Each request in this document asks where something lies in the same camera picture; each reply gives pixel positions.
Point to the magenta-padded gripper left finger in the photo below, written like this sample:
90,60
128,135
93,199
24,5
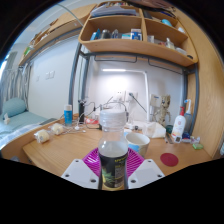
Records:
78,173

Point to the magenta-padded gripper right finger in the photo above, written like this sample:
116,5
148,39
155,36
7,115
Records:
146,173

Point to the clear drink bottle dark label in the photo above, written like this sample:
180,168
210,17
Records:
113,160

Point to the flat round red coaster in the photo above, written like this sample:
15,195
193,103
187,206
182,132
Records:
169,159

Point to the white mug blue print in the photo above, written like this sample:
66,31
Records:
138,143

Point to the white tissue pack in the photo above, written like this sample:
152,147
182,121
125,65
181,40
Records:
154,130

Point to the small white display device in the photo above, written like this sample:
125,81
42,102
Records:
176,138

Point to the white paper roll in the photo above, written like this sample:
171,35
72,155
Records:
42,136
57,129

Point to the dark green round container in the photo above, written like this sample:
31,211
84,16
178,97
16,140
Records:
169,129

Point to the dark blue pack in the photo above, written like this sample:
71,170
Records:
186,136

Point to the white pump bottle red pump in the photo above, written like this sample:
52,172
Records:
179,125

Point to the green packet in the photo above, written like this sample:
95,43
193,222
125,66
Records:
198,146

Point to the blue can white cap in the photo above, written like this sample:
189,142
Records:
68,116

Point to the black upright device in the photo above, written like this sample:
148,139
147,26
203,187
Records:
82,111

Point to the bed with teal sheet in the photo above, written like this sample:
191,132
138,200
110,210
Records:
20,125

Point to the teal pillow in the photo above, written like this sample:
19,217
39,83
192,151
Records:
14,107

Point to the white desk lamp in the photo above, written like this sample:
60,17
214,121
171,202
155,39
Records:
133,71

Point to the grey white striped curtain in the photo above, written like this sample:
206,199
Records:
15,83

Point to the wooden shelf unit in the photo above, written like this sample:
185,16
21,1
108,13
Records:
133,46

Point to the beige wall socket plate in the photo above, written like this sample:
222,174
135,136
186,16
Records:
154,99

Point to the white wall socket plate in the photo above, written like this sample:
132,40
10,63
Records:
133,95

